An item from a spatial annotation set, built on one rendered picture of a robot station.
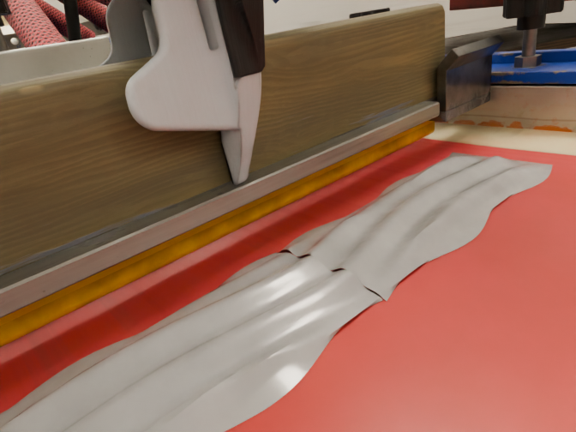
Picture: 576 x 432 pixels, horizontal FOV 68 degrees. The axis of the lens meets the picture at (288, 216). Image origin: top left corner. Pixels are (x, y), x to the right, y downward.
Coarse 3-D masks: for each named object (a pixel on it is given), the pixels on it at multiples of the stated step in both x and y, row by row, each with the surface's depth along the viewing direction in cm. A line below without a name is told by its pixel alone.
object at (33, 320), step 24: (408, 144) 34; (336, 168) 29; (360, 168) 31; (288, 192) 27; (312, 192) 28; (240, 216) 25; (192, 240) 23; (144, 264) 21; (96, 288) 20; (48, 312) 19; (0, 336) 18
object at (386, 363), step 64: (192, 256) 24; (256, 256) 23; (64, 320) 20; (128, 320) 19; (384, 320) 17; (0, 384) 17; (320, 384) 14; (384, 384) 14; (448, 384) 14; (512, 384) 13
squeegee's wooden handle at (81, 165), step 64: (128, 64) 18; (320, 64) 25; (384, 64) 28; (0, 128) 15; (64, 128) 17; (128, 128) 18; (256, 128) 23; (320, 128) 26; (0, 192) 16; (64, 192) 17; (128, 192) 19; (192, 192) 21; (0, 256) 16
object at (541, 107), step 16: (496, 96) 36; (512, 96) 35; (528, 96) 34; (544, 96) 34; (560, 96) 33; (480, 112) 38; (496, 112) 37; (512, 112) 36; (528, 112) 35; (544, 112) 34; (560, 112) 33; (528, 128) 35; (544, 128) 34; (560, 128) 34
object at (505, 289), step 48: (432, 144) 36; (336, 192) 29; (528, 192) 25; (288, 240) 24; (480, 240) 21; (528, 240) 20; (432, 288) 18; (480, 288) 18; (528, 288) 17; (480, 336) 15; (528, 336) 15
